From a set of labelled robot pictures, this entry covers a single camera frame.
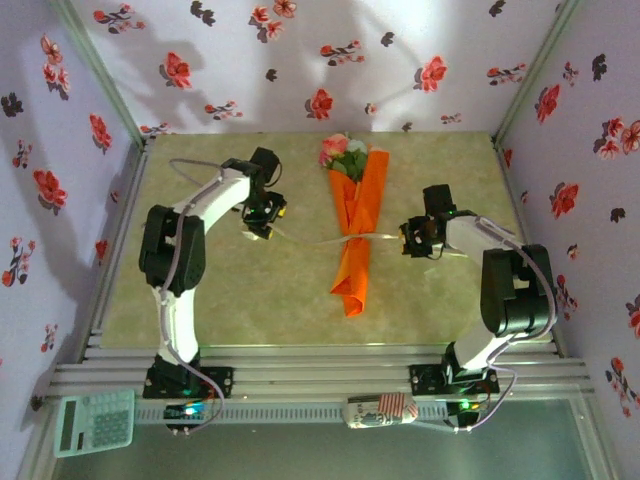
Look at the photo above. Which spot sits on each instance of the pale green calculator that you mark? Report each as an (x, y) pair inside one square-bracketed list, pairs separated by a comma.
[(95, 422)]

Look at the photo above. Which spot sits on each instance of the right controller circuit board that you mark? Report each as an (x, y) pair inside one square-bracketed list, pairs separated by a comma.
[(466, 405)]

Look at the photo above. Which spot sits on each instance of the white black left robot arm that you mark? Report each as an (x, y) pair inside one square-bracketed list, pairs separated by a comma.
[(172, 250)]

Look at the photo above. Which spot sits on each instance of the white translucent ribbon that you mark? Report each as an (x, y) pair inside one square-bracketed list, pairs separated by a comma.
[(315, 242)]

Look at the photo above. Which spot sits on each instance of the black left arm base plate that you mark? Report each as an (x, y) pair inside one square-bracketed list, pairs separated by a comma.
[(220, 380)]

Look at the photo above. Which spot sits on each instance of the aluminium front rail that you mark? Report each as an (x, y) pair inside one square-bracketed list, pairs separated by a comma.
[(310, 367)]

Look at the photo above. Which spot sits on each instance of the aluminium corner post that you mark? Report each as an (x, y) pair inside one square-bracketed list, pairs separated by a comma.
[(95, 70), (537, 65)]

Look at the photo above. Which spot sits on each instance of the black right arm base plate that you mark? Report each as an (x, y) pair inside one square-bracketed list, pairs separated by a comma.
[(425, 378)]

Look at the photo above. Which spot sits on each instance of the striped printed pouch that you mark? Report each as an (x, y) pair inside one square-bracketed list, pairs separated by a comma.
[(380, 411)]

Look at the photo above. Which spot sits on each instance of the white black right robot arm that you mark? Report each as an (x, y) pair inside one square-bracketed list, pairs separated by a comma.
[(515, 285)]

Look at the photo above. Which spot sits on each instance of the aluminium side rail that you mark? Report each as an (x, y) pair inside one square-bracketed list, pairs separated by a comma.
[(112, 280), (515, 190)]

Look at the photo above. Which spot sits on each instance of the controller circuit board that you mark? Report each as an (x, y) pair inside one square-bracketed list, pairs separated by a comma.
[(466, 405), (186, 412)]

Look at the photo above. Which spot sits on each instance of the left controller circuit board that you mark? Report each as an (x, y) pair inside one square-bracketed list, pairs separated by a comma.
[(186, 412)]

